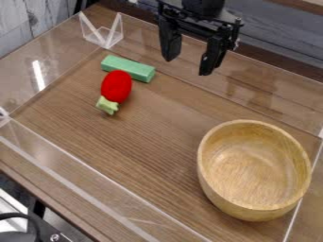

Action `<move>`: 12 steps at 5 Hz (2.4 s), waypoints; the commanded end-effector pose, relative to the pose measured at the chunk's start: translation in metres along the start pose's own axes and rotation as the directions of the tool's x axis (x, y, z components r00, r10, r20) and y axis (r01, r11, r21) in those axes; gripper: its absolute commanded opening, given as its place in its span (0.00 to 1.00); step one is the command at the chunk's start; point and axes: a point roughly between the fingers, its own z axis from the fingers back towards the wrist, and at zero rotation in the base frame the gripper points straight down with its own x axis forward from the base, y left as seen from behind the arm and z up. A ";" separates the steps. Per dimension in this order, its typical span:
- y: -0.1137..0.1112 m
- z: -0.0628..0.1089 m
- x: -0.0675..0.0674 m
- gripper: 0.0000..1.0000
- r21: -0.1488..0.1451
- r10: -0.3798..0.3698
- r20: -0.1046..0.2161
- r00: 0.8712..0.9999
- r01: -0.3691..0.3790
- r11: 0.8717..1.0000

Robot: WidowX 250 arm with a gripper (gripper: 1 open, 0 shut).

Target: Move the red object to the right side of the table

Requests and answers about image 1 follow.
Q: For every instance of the green rectangular foam block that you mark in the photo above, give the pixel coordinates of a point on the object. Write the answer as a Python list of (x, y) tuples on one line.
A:
[(139, 71)]

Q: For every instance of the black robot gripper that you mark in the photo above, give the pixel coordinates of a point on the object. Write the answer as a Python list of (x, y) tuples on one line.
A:
[(208, 15)]

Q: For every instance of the red plush strawberry toy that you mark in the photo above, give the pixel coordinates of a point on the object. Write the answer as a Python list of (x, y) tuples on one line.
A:
[(115, 90)]

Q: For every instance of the clear acrylic corner bracket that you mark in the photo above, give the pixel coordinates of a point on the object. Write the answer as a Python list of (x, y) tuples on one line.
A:
[(104, 37)]

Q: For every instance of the wooden bowl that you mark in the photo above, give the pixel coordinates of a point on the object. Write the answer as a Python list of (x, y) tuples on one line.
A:
[(253, 169)]

